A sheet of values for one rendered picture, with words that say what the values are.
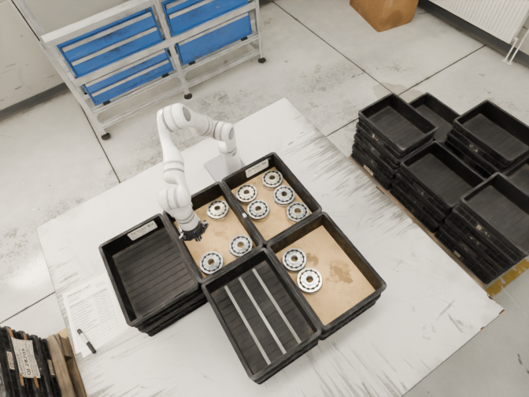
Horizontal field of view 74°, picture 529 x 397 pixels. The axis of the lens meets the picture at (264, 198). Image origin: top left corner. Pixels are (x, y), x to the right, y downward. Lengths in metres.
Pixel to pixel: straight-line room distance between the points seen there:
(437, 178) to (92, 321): 2.05
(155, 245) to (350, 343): 0.94
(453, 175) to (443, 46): 1.88
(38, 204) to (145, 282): 1.87
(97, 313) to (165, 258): 0.40
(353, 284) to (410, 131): 1.28
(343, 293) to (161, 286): 0.76
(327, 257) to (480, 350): 1.24
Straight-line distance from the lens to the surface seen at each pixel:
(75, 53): 3.05
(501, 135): 2.65
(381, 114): 2.54
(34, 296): 2.95
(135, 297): 1.63
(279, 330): 1.45
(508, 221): 2.28
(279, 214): 1.63
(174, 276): 1.60
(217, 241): 1.61
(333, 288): 1.50
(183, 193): 1.17
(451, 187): 2.42
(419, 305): 1.69
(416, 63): 3.82
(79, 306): 1.89
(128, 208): 2.01
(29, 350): 2.38
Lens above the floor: 2.25
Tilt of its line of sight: 58 degrees down
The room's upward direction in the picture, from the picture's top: 9 degrees counter-clockwise
